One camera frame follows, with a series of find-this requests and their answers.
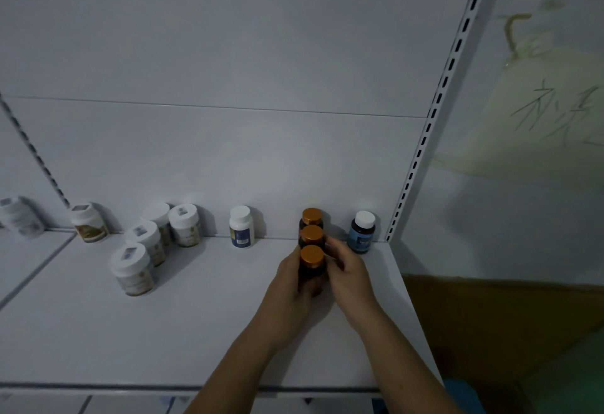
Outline person's left hand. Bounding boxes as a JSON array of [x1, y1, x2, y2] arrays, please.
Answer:
[[256, 246, 327, 349]]

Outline person's right hand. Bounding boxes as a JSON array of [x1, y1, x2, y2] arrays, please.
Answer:
[[323, 237, 384, 333]]

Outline dark bottle light-blue label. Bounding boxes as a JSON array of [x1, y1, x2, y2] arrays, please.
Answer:
[[347, 210, 378, 255]]

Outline blue yellow label bottle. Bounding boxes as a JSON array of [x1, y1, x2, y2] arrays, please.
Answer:
[[228, 204, 256, 249]]

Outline white metal shelf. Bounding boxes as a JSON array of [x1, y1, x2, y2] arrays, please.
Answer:
[[0, 0, 501, 414]]

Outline white sticker-lid jar bottle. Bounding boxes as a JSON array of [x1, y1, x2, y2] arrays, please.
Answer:
[[109, 242, 159, 298], [123, 220, 167, 268]]

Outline orange label white bottle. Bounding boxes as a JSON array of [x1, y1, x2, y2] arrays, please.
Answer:
[[69, 201, 110, 245]]

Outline white bottle blue lid sticker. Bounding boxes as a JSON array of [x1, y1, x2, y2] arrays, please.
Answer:
[[0, 195, 46, 241]]

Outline person's left forearm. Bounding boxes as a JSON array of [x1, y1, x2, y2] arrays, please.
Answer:
[[184, 328, 293, 414]]

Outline person's right forearm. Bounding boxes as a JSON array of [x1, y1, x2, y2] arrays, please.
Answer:
[[351, 307, 463, 414]]

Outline pale handwritten paper sign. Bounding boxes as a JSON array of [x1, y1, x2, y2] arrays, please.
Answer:
[[433, 45, 604, 193]]

